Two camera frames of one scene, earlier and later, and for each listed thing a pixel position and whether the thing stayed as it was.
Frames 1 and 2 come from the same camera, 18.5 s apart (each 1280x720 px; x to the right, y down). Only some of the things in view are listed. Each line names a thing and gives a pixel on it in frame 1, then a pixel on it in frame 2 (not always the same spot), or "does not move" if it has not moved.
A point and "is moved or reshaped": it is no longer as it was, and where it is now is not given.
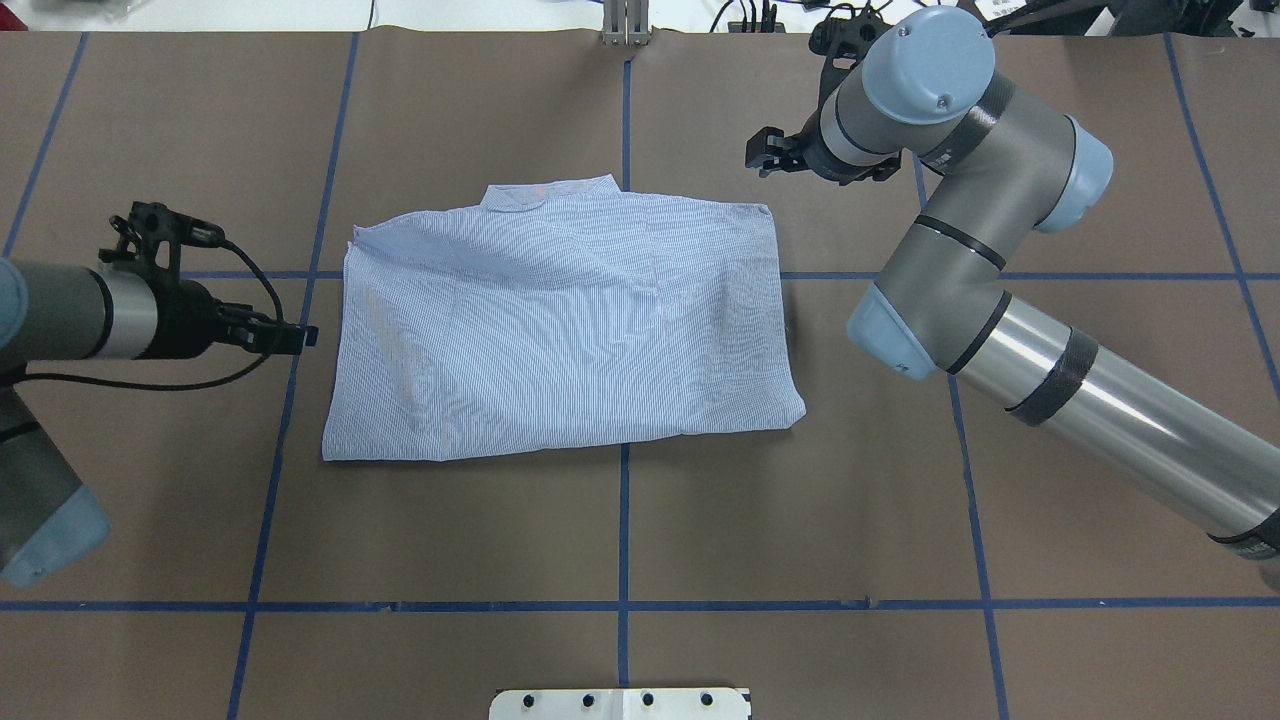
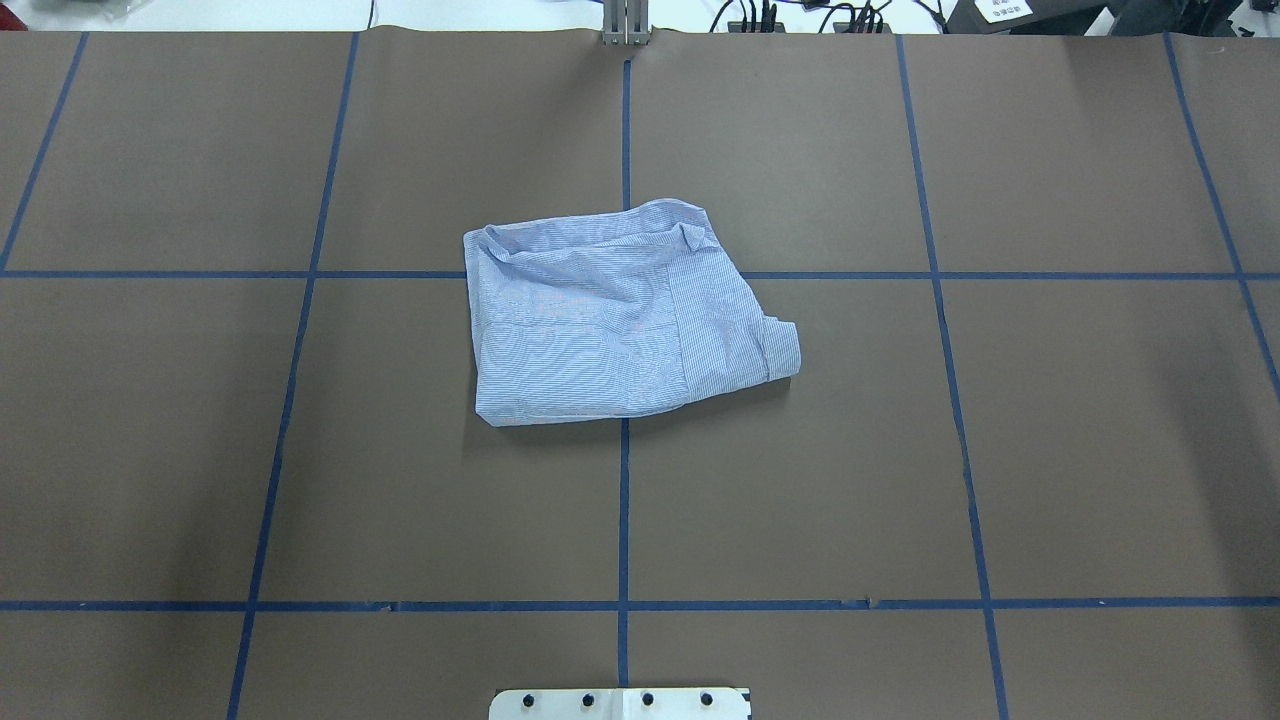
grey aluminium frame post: (626, 22) does not move
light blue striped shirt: (557, 315) is moved or reshaped
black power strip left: (736, 27) does not move
